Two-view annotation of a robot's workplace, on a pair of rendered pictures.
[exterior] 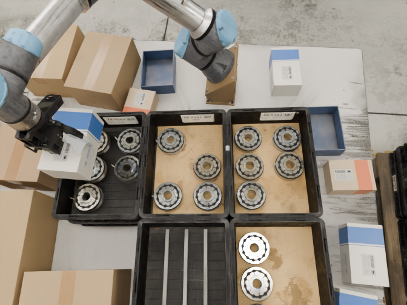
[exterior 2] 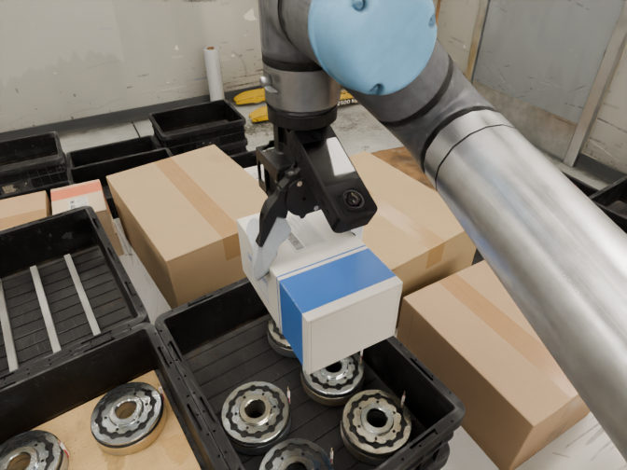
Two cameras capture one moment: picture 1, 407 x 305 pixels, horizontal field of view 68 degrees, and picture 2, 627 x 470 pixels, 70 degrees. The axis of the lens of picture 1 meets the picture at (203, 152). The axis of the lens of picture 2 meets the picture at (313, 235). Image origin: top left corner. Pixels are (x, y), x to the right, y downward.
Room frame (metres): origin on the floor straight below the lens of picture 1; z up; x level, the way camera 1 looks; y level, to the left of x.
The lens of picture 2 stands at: (0.73, 0.09, 1.48)
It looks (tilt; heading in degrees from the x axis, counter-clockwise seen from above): 38 degrees down; 135
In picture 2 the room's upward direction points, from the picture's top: straight up
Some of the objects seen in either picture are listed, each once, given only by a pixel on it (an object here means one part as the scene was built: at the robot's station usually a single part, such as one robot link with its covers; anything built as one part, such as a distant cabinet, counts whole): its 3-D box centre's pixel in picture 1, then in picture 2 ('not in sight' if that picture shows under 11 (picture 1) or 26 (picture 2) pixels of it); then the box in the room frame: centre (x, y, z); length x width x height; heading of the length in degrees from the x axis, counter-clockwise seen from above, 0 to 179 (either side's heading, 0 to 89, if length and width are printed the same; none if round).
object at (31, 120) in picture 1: (22, 114); (299, 84); (0.41, 0.39, 1.33); 0.08 x 0.08 x 0.05
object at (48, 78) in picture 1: (56, 61); not in sight; (1.04, 0.61, 0.78); 0.30 x 0.22 x 0.16; 165
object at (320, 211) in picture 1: (271, 160); not in sight; (0.31, -0.23, 0.92); 0.40 x 0.30 x 0.02; 169
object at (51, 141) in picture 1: (40, 131); (299, 154); (0.40, 0.40, 1.25); 0.09 x 0.08 x 0.12; 164
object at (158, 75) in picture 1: (158, 72); not in sight; (0.90, 0.13, 0.74); 0.20 x 0.15 x 0.07; 171
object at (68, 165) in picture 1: (72, 144); (313, 275); (0.43, 0.39, 1.09); 0.20 x 0.12 x 0.09; 164
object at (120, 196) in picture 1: (108, 167); (297, 384); (0.42, 0.36, 0.87); 0.40 x 0.30 x 0.11; 169
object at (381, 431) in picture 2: not in sight; (376, 419); (0.54, 0.41, 0.86); 0.05 x 0.05 x 0.01
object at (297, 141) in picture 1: (287, 137); not in sight; (0.40, -0.32, 0.86); 0.10 x 0.10 x 0.01
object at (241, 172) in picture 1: (249, 166); not in sight; (0.32, -0.16, 0.86); 0.10 x 0.10 x 0.01
